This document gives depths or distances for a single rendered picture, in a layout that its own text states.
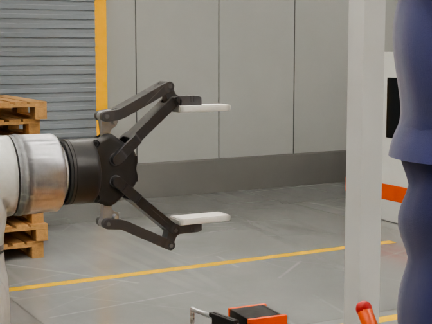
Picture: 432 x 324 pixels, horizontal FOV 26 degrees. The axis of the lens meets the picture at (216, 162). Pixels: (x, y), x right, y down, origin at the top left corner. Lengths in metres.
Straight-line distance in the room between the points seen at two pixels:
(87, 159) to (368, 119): 3.32
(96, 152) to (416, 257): 0.37
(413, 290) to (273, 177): 10.76
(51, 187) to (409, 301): 0.41
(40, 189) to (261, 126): 10.81
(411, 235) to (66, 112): 9.56
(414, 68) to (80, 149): 0.37
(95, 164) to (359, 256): 3.39
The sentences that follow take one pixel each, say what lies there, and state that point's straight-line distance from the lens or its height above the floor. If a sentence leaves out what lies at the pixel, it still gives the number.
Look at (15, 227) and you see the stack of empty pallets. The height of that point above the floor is 0.27.
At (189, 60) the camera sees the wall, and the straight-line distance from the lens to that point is 11.26.
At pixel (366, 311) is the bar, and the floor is 1.36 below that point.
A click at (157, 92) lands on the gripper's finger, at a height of 1.67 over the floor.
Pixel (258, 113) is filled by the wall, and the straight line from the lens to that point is 11.76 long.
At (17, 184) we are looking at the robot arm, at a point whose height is 1.58.
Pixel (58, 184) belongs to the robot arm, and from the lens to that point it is 1.03.
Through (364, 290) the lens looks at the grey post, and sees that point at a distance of 4.43.
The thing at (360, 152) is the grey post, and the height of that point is 1.26.
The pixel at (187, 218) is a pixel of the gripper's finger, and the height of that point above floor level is 1.52.
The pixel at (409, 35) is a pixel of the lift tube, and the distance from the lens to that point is 1.02.
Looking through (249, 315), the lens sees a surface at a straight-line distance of 1.63.
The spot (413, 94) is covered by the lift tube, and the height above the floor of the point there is 1.67.
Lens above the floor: 1.72
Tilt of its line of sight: 7 degrees down
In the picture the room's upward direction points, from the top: straight up
